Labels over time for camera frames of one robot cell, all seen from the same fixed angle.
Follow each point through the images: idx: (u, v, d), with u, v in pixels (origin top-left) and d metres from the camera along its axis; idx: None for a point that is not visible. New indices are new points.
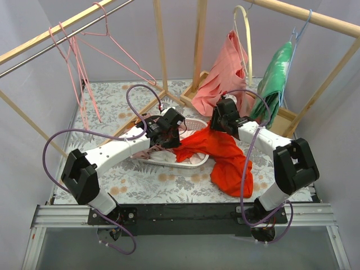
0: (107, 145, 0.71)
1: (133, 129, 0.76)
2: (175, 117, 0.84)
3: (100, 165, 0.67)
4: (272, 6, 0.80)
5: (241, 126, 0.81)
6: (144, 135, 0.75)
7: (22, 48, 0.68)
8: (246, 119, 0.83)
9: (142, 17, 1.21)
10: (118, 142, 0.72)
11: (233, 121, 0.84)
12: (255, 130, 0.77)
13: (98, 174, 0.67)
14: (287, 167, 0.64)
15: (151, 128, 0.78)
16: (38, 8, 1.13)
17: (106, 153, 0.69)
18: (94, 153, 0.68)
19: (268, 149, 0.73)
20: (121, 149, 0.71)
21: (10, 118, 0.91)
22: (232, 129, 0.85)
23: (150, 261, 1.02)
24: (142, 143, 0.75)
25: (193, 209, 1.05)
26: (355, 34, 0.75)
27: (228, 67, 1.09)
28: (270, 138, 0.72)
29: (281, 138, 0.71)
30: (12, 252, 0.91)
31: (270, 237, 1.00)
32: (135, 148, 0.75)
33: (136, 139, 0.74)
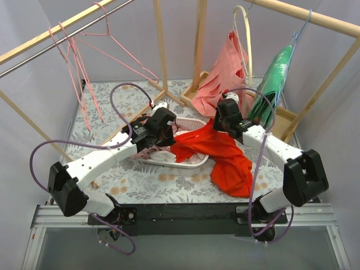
0: (89, 156, 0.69)
1: (118, 135, 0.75)
2: (164, 118, 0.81)
3: (82, 178, 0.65)
4: (272, 6, 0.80)
5: (246, 131, 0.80)
6: (129, 140, 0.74)
7: (22, 48, 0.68)
8: (250, 123, 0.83)
9: (142, 17, 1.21)
10: (100, 152, 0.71)
11: (237, 124, 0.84)
12: (262, 138, 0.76)
13: (81, 187, 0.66)
14: (298, 180, 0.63)
15: (136, 133, 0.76)
16: (38, 8, 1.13)
17: (88, 165, 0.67)
18: (76, 166, 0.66)
19: (276, 160, 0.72)
20: (104, 159, 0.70)
21: (10, 118, 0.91)
22: (234, 132, 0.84)
23: (150, 261, 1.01)
24: (127, 150, 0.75)
25: (193, 209, 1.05)
26: (355, 34, 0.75)
27: (228, 67, 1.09)
28: (279, 147, 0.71)
29: (291, 148, 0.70)
30: (12, 252, 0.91)
31: (270, 237, 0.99)
32: (120, 155, 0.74)
33: (120, 146, 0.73)
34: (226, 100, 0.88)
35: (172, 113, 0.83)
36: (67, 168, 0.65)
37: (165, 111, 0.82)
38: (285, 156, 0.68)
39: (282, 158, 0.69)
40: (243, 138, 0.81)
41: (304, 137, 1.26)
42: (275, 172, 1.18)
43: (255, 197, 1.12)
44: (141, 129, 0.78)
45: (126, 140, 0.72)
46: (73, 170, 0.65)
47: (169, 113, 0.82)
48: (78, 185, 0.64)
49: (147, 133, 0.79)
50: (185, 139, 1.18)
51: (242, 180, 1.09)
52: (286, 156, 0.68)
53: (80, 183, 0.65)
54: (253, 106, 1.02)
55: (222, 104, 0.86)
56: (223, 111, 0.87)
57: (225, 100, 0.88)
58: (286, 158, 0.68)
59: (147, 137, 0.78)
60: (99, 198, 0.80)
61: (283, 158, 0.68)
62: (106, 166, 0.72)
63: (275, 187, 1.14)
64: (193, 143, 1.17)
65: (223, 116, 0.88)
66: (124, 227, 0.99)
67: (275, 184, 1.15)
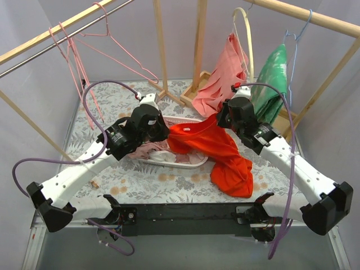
0: (63, 172, 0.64)
1: (93, 145, 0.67)
2: (144, 120, 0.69)
3: (57, 198, 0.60)
4: (272, 6, 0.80)
5: (268, 145, 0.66)
6: (104, 151, 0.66)
7: (22, 48, 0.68)
8: (269, 130, 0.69)
9: (142, 17, 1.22)
10: (75, 167, 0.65)
11: (253, 132, 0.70)
12: (289, 158, 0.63)
13: (60, 205, 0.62)
14: (328, 219, 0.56)
15: (112, 140, 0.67)
16: (38, 8, 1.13)
17: (61, 183, 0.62)
18: (49, 185, 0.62)
19: (302, 187, 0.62)
20: (79, 175, 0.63)
21: (10, 118, 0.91)
22: (251, 141, 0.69)
23: (150, 261, 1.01)
24: (104, 161, 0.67)
25: (193, 209, 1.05)
26: (355, 34, 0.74)
27: (229, 70, 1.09)
28: (309, 176, 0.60)
29: (323, 177, 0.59)
30: (12, 252, 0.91)
31: (270, 237, 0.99)
32: (97, 167, 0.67)
33: (95, 158, 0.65)
34: (240, 100, 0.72)
35: (153, 111, 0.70)
36: (42, 188, 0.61)
37: (143, 109, 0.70)
38: (318, 190, 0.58)
39: (313, 192, 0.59)
40: (260, 151, 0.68)
41: (304, 137, 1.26)
42: (275, 172, 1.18)
43: (255, 197, 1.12)
44: (118, 134, 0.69)
45: (99, 153, 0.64)
46: (48, 190, 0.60)
47: (149, 112, 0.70)
48: (57, 205, 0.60)
49: (125, 137, 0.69)
50: (188, 136, 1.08)
51: (243, 180, 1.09)
52: (319, 189, 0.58)
53: (55, 203, 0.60)
54: (257, 108, 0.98)
55: (237, 107, 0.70)
56: (235, 115, 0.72)
57: (238, 101, 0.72)
58: (319, 194, 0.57)
59: (126, 143, 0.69)
60: (90, 205, 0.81)
61: (315, 192, 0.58)
62: (83, 181, 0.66)
63: (275, 187, 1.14)
64: (193, 140, 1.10)
65: (234, 120, 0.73)
66: (124, 227, 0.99)
67: (275, 184, 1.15)
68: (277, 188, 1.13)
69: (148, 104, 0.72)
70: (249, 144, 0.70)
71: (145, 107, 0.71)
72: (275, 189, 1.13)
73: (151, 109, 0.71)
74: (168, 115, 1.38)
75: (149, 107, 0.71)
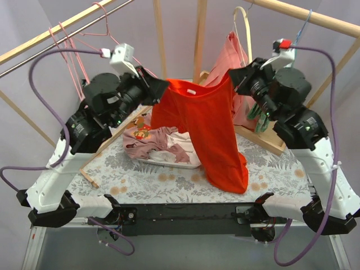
0: (41, 178, 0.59)
1: (59, 144, 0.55)
2: (100, 100, 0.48)
3: (41, 206, 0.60)
4: (271, 6, 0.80)
5: (313, 150, 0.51)
6: (68, 151, 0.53)
7: (21, 48, 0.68)
8: (318, 127, 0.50)
9: (142, 18, 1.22)
10: (48, 171, 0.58)
11: (295, 120, 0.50)
12: (329, 170, 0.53)
13: (52, 208, 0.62)
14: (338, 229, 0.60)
15: (74, 135, 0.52)
16: (38, 8, 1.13)
17: (39, 191, 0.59)
18: (33, 193, 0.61)
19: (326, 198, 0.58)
20: (50, 182, 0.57)
21: (10, 118, 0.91)
22: (292, 136, 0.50)
23: (149, 261, 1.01)
24: (76, 160, 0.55)
25: (193, 209, 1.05)
26: (355, 33, 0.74)
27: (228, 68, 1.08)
28: (342, 193, 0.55)
29: (353, 195, 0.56)
30: (12, 253, 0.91)
31: (270, 237, 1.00)
32: (71, 167, 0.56)
33: (63, 161, 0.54)
34: (291, 78, 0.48)
35: (111, 86, 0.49)
36: (27, 197, 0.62)
37: (97, 86, 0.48)
38: (346, 211, 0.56)
39: (340, 211, 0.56)
40: (297, 146, 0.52)
41: None
42: (275, 172, 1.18)
43: (255, 197, 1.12)
44: (80, 124, 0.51)
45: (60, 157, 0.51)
46: (31, 199, 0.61)
47: (104, 88, 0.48)
48: (49, 210, 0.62)
49: (88, 128, 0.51)
50: (190, 97, 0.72)
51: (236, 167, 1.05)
52: (347, 210, 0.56)
53: (43, 210, 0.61)
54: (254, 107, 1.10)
55: (288, 88, 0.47)
56: (282, 95, 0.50)
57: (292, 77, 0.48)
58: (345, 214, 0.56)
59: (92, 134, 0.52)
60: (93, 203, 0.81)
61: (343, 211, 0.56)
62: (64, 183, 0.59)
63: (275, 187, 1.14)
64: (192, 109, 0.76)
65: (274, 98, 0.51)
66: (124, 227, 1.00)
67: (275, 184, 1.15)
68: (277, 188, 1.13)
69: (106, 76, 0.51)
70: (288, 143, 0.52)
71: (99, 80, 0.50)
72: (275, 189, 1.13)
73: (106, 84, 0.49)
74: None
75: (106, 78, 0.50)
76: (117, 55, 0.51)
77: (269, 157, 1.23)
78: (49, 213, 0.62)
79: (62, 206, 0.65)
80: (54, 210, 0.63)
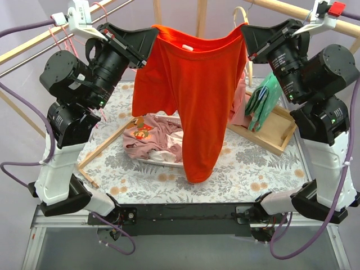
0: (43, 172, 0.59)
1: (47, 139, 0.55)
2: (61, 89, 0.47)
3: (49, 198, 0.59)
4: (271, 7, 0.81)
5: (332, 144, 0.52)
6: (55, 145, 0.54)
7: (22, 48, 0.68)
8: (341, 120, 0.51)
9: (142, 18, 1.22)
10: (46, 165, 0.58)
11: (321, 111, 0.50)
12: (341, 166, 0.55)
13: (63, 197, 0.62)
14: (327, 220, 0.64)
15: (57, 127, 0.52)
16: (38, 8, 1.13)
17: (43, 185, 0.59)
18: (39, 188, 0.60)
19: (327, 190, 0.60)
20: (50, 174, 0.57)
21: (10, 118, 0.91)
22: (315, 129, 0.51)
23: (149, 261, 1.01)
24: (66, 153, 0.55)
25: (193, 209, 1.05)
26: (355, 33, 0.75)
27: None
28: (345, 188, 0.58)
29: (351, 191, 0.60)
30: (12, 252, 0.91)
31: (270, 237, 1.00)
32: (63, 160, 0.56)
33: (53, 154, 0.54)
34: (336, 59, 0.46)
35: (66, 71, 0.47)
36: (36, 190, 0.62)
37: (53, 75, 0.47)
38: (343, 205, 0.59)
39: (337, 203, 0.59)
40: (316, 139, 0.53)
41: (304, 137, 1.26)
42: (275, 172, 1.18)
43: (255, 197, 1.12)
44: (60, 115, 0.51)
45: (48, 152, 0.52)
46: (39, 192, 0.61)
47: (59, 74, 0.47)
48: (60, 198, 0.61)
49: (69, 116, 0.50)
50: (187, 52, 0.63)
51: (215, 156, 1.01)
52: (343, 203, 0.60)
53: (52, 202, 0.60)
54: (250, 102, 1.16)
55: (336, 74, 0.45)
56: (317, 81, 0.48)
57: (340, 59, 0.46)
58: (341, 207, 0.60)
59: (75, 123, 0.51)
60: (100, 197, 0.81)
61: (340, 205, 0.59)
62: (65, 172, 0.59)
63: (275, 187, 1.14)
64: (187, 68, 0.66)
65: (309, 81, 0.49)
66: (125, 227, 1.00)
67: (275, 184, 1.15)
68: (277, 188, 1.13)
69: (62, 57, 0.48)
70: (308, 134, 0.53)
71: (54, 66, 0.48)
72: (275, 189, 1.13)
73: (61, 67, 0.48)
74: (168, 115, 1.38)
75: (61, 59, 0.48)
76: (72, 20, 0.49)
77: (269, 156, 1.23)
78: (60, 203, 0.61)
79: (77, 193, 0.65)
80: (64, 199, 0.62)
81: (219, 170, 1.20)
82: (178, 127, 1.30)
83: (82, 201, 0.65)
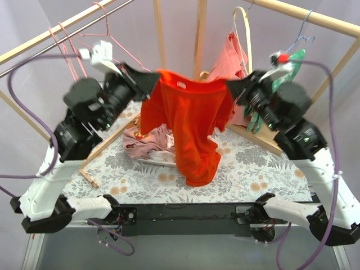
0: (34, 185, 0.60)
1: (49, 152, 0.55)
2: (81, 109, 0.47)
3: (34, 214, 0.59)
4: (271, 7, 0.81)
5: (312, 160, 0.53)
6: (58, 158, 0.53)
7: (22, 48, 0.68)
8: (315, 137, 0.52)
9: (142, 18, 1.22)
10: (38, 180, 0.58)
11: (296, 133, 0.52)
12: (332, 180, 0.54)
13: (45, 215, 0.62)
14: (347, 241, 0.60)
15: (63, 143, 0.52)
16: (38, 8, 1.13)
17: (32, 199, 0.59)
18: (26, 201, 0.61)
19: (331, 206, 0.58)
20: (43, 190, 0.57)
21: (10, 118, 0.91)
22: (291, 147, 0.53)
23: (149, 261, 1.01)
24: (66, 167, 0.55)
25: (193, 209, 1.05)
26: (355, 34, 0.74)
27: (228, 69, 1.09)
28: (346, 203, 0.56)
29: (356, 205, 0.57)
30: (12, 252, 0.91)
31: (270, 237, 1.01)
32: (61, 175, 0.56)
33: (53, 169, 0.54)
34: (293, 91, 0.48)
35: (89, 93, 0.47)
36: (21, 205, 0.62)
37: (76, 94, 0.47)
38: (351, 220, 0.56)
39: (344, 220, 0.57)
40: (297, 158, 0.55)
41: None
42: (275, 172, 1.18)
43: (255, 197, 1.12)
44: (67, 132, 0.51)
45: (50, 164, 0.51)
46: (25, 206, 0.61)
47: (84, 95, 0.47)
48: (43, 215, 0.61)
49: (77, 135, 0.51)
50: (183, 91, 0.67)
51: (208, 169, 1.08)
52: (351, 219, 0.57)
53: (36, 217, 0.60)
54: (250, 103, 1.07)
55: (291, 103, 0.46)
56: (279, 109, 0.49)
57: (286, 89, 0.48)
58: (351, 224, 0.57)
59: (81, 142, 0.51)
60: (90, 205, 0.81)
61: (347, 221, 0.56)
62: (56, 190, 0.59)
63: (275, 187, 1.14)
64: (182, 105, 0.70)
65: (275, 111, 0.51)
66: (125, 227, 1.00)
67: (275, 184, 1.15)
68: (277, 189, 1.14)
69: (86, 80, 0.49)
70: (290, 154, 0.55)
71: (78, 85, 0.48)
72: (275, 189, 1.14)
73: (84, 90, 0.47)
74: None
75: (86, 82, 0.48)
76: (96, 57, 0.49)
77: (269, 157, 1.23)
78: (44, 219, 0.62)
79: (58, 212, 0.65)
80: (48, 217, 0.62)
81: (219, 170, 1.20)
82: None
83: (63, 221, 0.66)
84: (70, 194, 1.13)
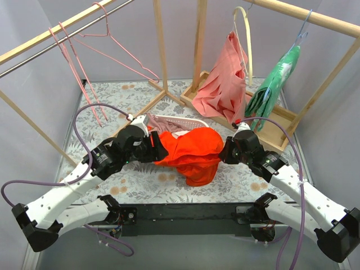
0: (49, 193, 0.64)
1: (79, 166, 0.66)
2: (129, 142, 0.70)
3: (42, 220, 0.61)
4: (271, 6, 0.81)
5: (277, 174, 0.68)
6: (88, 172, 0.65)
7: (22, 48, 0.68)
8: (276, 158, 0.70)
9: (142, 18, 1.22)
10: (59, 189, 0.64)
11: (262, 161, 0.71)
12: (298, 187, 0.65)
13: (45, 226, 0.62)
14: (345, 247, 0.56)
15: (97, 161, 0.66)
16: (38, 8, 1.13)
17: (46, 205, 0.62)
18: (35, 207, 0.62)
19: (313, 213, 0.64)
20: (63, 197, 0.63)
21: (10, 118, 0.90)
22: (261, 170, 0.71)
23: (150, 261, 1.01)
24: (89, 183, 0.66)
25: (193, 209, 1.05)
26: (355, 34, 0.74)
27: (228, 68, 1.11)
28: (319, 203, 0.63)
29: (332, 205, 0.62)
30: (12, 252, 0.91)
31: (270, 237, 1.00)
32: (84, 188, 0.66)
33: (80, 180, 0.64)
34: (245, 133, 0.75)
35: (137, 132, 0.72)
36: (27, 210, 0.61)
37: (130, 131, 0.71)
38: (329, 217, 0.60)
39: (324, 219, 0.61)
40: (270, 179, 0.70)
41: (304, 138, 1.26)
42: None
43: (255, 197, 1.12)
44: (104, 154, 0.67)
45: (83, 174, 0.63)
46: (33, 212, 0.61)
47: (135, 134, 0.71)
48: (44, 225, 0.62)
49: (111, 157, 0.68)
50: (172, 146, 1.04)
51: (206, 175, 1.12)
52: (330, 216, 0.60)
53: (40, 225, 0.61)
54: (249, 102, 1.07)
55: (242, 138, 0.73)
56: (243, 146, 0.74)
57: (242, 134, 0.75)
58: (331, 221, 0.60)
59: (110, 165, 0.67)
60: (82, 214, 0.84)
61: (327, 219, 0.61)
62: (70, 202, 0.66)
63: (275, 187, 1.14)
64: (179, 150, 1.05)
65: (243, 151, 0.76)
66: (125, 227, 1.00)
67: None
68: (277, 188, 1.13)
69: (134, 126, 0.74)
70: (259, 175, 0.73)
71: (131, 127, 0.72)
72: (275, 189, 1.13)
73: (134, 131, 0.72)
74: (168, 115, 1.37)
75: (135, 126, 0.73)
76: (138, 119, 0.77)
77: None
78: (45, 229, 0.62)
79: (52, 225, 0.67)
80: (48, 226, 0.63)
81: (219, 170, 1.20)
82: (178, 127, 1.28)
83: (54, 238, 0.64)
84: None
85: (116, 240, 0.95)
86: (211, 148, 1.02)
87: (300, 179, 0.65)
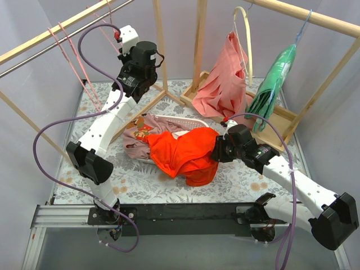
0: (95, 124, 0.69)
1: (112, 95, 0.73)
2: (144, 55, 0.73)
3: (99, 147, 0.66)
4: (272, 7, 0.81)
5: (268, 164, 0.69)
6: (124, 97, 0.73)
7: (21, 48, 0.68)
8: (269, 150, 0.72)
9: (142, 17, 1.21)
10: (103, 117, 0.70)
11: (254, 153, 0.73)
12: (288, 174, 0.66)
13: (101, 154, 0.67)
14: (335, 232, 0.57)
15: (126, 84, 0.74)
16: (38, 8, 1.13)
17: (98, 134, 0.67)
18: (87, 139, 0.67)
19: (305, 201, 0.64)
20: (109, 123, 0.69)
21: (9, 117, 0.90)
22: (253, 162, 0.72)
23: (149, 261, 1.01)
24: (129, 103, 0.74)
25: (193, 209, 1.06)
26: (355, 34, 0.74)
27: (228, 68, 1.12)
28: (309, 190, 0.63)
29: (323, 190, 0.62)
30: (12, 252, 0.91)
31: (270, 237, 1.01)
32: (122, 112, 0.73)
33: (118, 104, 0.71)
34: (237, 127, 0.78)
35: (150, 46, 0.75)
36: (81, 144, 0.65)
37: (143, 46, 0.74)
38: (319, 203, 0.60)
39: (315, 205, 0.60)
40: (262, 171, 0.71)
41: (303, 137, 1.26)
42: None
43: (255, 197, 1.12)
44: (130, 77, 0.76)
45: (118, 100, 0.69)
46: (87, 144, 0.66)
47: (148, 47, 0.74)
48: (98, 154, 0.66)
49: (135, 81, 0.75)
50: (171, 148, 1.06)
51: (207, 175, 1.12)
52: (320, 202, 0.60)
53: (98, 152, 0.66)
54: (251, 104, 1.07)
55: (233, 133, 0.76)
56: (236, 139, 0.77)
57: (235, 128, 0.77)
58: (321, 206, 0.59)
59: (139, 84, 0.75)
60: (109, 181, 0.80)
61: (317, 205, 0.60)
62: (115, 129, 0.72)
63: (275, 187, 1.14)
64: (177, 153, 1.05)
65: (237, 145, 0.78)
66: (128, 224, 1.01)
67: (275, 184, 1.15)
68: (277, 189, 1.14)
69: (147, 41, 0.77)
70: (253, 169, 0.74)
71: (140, 43, 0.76)
72: (275, 189, 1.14)
73: (147, 46, 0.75)
74: (168, 115, 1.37)
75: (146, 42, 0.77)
76: (125, 36, 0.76)
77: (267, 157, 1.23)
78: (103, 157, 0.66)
79: None
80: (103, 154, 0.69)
81: (219, 170, 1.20)
82: (178, 127, 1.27)
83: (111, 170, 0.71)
84: (70, 194, 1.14)
85: (129, 220, 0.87)
86: (210, 148, 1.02)
87: (290, 167, 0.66)
